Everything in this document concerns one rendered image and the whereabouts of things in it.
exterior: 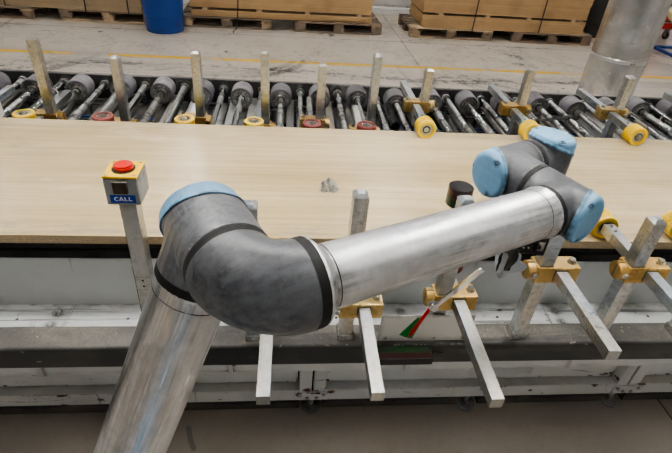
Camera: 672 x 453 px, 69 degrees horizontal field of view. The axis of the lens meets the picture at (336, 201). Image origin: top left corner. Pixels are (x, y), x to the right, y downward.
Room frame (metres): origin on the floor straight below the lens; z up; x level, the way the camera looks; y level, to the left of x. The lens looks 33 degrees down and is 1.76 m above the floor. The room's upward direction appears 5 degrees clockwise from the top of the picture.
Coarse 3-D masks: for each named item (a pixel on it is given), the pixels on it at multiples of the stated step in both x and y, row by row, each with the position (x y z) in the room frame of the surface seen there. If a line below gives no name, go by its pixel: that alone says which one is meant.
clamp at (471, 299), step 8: (424, 288) 0.97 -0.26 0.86; (432, 288) 0.96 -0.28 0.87; (464, 288) 0.97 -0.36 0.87; (424, 296) 0.96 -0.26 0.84; (432, 296) 0.94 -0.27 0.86; (440, 296) 0.93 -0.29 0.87; (456, 296) 0.94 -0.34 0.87; (464, 296) 0.94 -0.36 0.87; (472, 296) 0.94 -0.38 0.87; (424, 304) 0.94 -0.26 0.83; (448, 304) 0.94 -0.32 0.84; (472, 304) 0.94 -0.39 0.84
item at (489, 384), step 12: (456, 300) 0.93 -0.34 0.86; (456, 312) 0.90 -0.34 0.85; (468, 312) 0.89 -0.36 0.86; (468, 324) 0.85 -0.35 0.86; (468, 336) 0.81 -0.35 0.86; (468, 348) 0.79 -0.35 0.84; (480, 348) 0.78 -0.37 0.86; (480, 360) 0.75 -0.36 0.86; (480, 372) 0.72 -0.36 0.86; (492, 372) 0.71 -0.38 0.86; (480, 384) 0.70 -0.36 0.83; (492, 384) 0.68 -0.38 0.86; (492, 396) 0.65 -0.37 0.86
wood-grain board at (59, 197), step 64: (0, 128) 1.59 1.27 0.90; (64, 128) 1.64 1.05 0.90; (128, 128) 1.68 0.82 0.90; (192, 128) 1.73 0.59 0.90; (256, 128) 1.78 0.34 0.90; (320, 128) 1.83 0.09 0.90; (0, 192) 1.19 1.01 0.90; (64, 192) 1.22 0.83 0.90; (256, 192) 1.31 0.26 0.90; (320, 192) 1.34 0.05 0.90; (384, 192) 1.37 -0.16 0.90; (640, 192) 1.52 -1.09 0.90
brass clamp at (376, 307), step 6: (366, 300) 0.93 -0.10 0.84; (372, 300) 0.93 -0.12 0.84; (348, 306) 0.90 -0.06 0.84; (354, 306) 0.91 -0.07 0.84; (360, 306) 0.91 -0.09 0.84; (366, 306) 0.91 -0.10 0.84; (372, 306) 0.91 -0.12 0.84; (378, 306) 0.91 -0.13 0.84; (336, 312) 0.89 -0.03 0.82; (342, 312) 0.90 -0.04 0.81; (348, 312) 0.90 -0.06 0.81; (354, 312) 0.91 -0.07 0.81; (372, 312) 0.91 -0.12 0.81; (378, 312) 0.91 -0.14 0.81
